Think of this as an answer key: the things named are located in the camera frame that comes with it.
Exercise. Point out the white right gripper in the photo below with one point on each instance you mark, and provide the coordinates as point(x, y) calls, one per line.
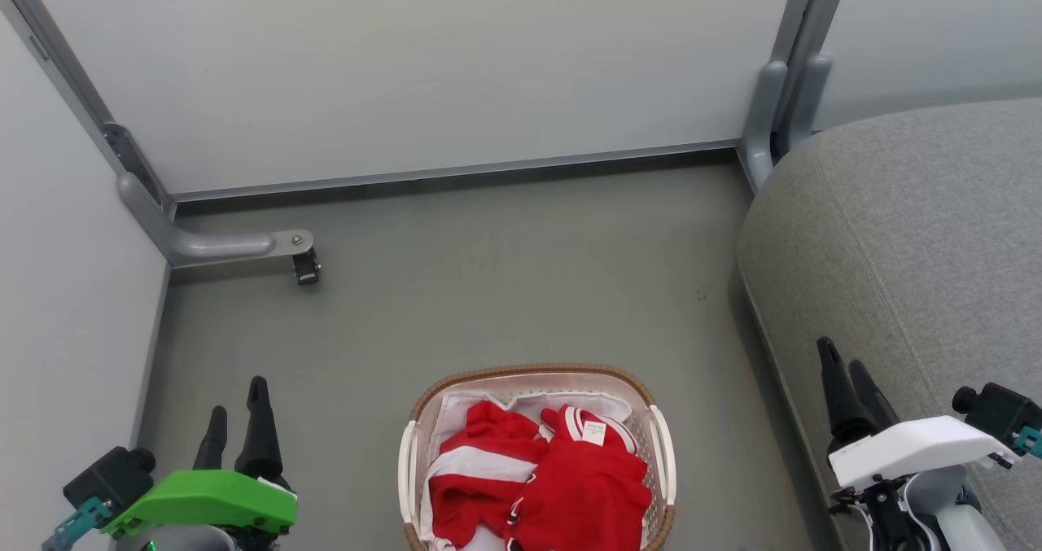
point(912, 447)

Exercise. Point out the red garment with white band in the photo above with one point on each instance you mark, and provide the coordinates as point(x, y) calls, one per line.
point(480, 470)

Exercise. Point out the grey fabric sofa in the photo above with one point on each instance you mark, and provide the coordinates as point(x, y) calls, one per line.
point(904, 274)

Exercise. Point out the grey partition post with caster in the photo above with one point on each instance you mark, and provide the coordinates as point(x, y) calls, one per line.
point(195, 246)

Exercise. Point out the red lettered garment with label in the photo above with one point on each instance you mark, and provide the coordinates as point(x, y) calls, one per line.
point(582, 486)

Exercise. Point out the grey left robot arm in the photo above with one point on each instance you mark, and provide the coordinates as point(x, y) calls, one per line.
point(175, 539)

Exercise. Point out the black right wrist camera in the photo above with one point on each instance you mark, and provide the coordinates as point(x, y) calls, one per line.
point(997, 413)

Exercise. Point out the black caster wheel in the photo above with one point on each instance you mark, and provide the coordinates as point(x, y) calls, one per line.
point(306, 268)

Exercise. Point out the white basket with woven rim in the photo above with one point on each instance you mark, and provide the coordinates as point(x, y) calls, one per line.
point(663, 461)

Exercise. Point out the grey aluminium panel rail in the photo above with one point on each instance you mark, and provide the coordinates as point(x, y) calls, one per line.
point(456, 170)

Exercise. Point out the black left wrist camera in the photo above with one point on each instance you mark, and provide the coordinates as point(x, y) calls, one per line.
point(110, 478)

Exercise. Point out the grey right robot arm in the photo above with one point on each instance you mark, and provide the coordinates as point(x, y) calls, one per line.
point(952, 510)

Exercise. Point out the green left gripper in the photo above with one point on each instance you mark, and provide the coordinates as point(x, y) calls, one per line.
point(203, 498)

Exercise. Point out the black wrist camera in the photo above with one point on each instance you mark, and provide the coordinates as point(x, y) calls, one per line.
point(110, 478)
point(997, 413)

